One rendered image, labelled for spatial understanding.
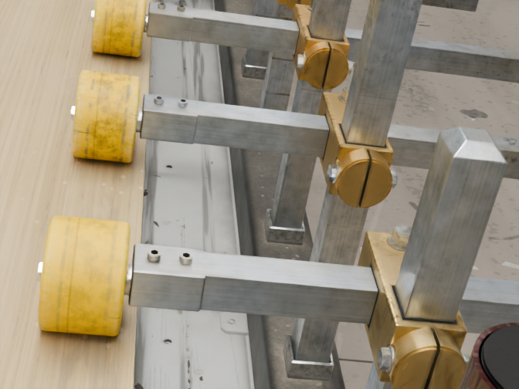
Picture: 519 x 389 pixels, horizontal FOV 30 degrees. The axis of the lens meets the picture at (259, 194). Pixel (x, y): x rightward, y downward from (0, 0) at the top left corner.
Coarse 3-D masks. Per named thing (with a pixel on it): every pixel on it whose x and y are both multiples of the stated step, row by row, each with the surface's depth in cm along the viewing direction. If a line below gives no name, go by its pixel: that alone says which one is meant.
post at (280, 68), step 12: (276, 12) 135; (288, 12) 132; (276, 60) 135; (288, 60) 135; (276, 72) 136; (288, 72) 136; (264, 84) 139; (276, 84) 137; (288, 84) 137; (264, 96) 138; (276, 96) 138; (288, 96) 138; (264, 108) 139; (276, 108) 139
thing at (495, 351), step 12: (492, 336) 37; (504, 336) 37; (516, 336) 38; (492, 348) 37; (504, 348) 37; (516, 348) 37; (480, 360) 36; (492, 360) 36; (504, 360) 36; (516, 360) 36; (492, 372) 35; (504, 372) 35; (516, 372) 36; (504, 384) 35; (516, 384) 35
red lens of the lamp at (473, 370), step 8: (496, 328) 38; (480, 336) 37; (488, 336) 37; (472, 352) 37; (480, 352) 36; (472, 360) 36; (472, 368) 36; (480, 368) 36; (464, 376) 37; (472, 376) 36; (480, 376) 35; (464, 384) 37; (472, 384) 36; (480, 384) 35; (488, 384) 35
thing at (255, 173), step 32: (224, 0) 195; (224, 64) 177; (224, 96) 171; (256, 96) 157; (256, 160) 138; (256, 192) 130; (256, 224) 123; (288, 256) 118; (256, 320) 110; (288, 320) 107; (256, 352) 108; (288, 352) 99; (256, 384) 106; (288, 384) 98; (320, 384) 98
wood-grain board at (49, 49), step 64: (0, 0) 120; (64, 0) 124; (0, 64) 104; (64, 64) 107; (128, 64) 110; (0, 128) 92; (64, 128) 94; (0, 192) 82; (64, 192) 84; (128, 192) 86; (0, 256) 74; (128, 256) 77; (0, 320) 68; (128, 320) 70; (0, 384) 62; (64, 384) 63; (128, 384) 64
